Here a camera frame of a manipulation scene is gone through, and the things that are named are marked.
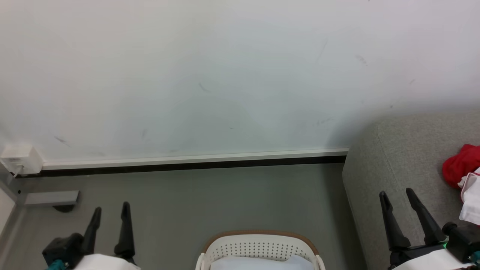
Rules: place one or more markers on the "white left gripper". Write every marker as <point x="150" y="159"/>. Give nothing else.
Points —
<point x="105" y="262"/>

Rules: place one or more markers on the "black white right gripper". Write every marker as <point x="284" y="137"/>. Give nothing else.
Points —
<point x="423" y="258"/>

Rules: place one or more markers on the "white garment with red trim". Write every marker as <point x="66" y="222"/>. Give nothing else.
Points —
<point x="471" y="198"/>

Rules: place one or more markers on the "red garment with white stripe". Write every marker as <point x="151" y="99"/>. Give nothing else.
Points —
<point x="461" y="165"/>

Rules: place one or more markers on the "white perforated basket brown rim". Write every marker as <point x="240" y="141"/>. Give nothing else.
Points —
<point x="258" y="245"/>

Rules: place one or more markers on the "grey fabric sofa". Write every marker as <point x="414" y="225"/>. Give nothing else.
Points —
<point x="405" y="157"/>

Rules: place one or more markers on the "grey white cabinet edge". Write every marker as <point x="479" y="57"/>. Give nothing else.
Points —
<point x="7" y="202"/>

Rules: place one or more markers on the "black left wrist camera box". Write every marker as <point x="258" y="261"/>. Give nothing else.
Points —
<point x="63" y="247"/>

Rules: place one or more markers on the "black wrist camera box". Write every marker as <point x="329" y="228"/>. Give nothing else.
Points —
<point x="463" y="240"/>
<point x="63" y="247"/>

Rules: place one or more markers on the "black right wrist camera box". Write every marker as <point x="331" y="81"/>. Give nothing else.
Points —
<point x="463" y="240"/>

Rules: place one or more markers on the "grey metal floor bracket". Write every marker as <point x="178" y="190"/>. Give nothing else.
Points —
<point x="50" y="198"/>

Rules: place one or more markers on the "white black wall baseboard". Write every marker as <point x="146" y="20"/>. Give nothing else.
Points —
<point x="195" y="162"/>

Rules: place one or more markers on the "white wall socket box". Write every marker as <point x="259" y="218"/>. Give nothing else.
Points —
<point x="20" y="159"/>

